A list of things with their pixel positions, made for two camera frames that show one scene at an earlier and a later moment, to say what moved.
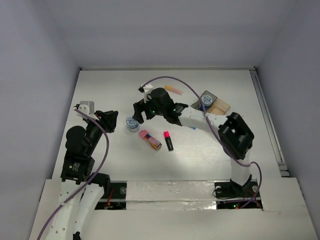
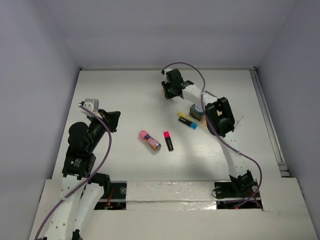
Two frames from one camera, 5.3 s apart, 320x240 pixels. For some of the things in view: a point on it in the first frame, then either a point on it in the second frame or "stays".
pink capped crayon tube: (155, 143) stays
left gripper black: (105, 119) stays
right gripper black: (140, 106) → (168, 94)
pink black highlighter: (168, 140) stays
